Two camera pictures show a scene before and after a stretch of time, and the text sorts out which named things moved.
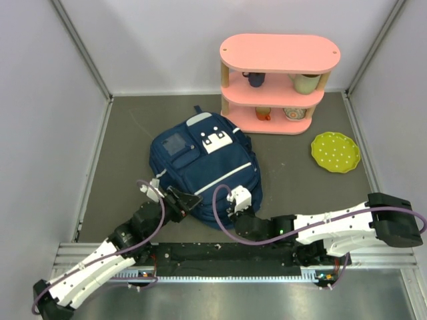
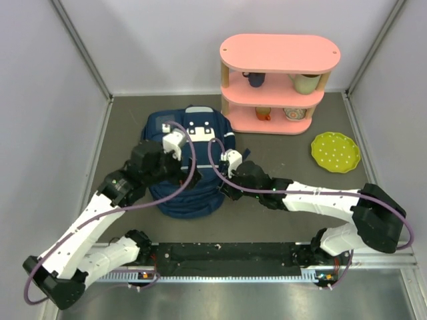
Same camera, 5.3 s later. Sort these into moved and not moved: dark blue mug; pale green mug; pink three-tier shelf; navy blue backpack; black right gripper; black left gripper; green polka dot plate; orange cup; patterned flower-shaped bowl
Moved: navy blue backpack; black right gripper; black left gripper
Not moved: orange cup; patterned flower-shaped bowl; pink three-tier shelf; green polka dot plate; dark blue mug; pale green mug
